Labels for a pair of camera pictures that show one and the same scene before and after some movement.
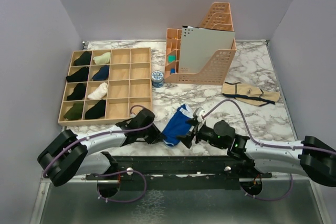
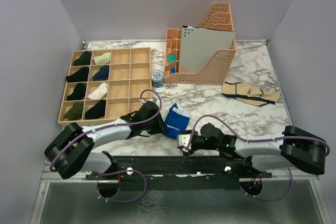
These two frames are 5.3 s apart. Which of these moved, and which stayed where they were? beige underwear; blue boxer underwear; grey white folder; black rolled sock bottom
Moved: blue boxer underwear
Stayed: beige underwear; grey white folder; black rolled sock bottom
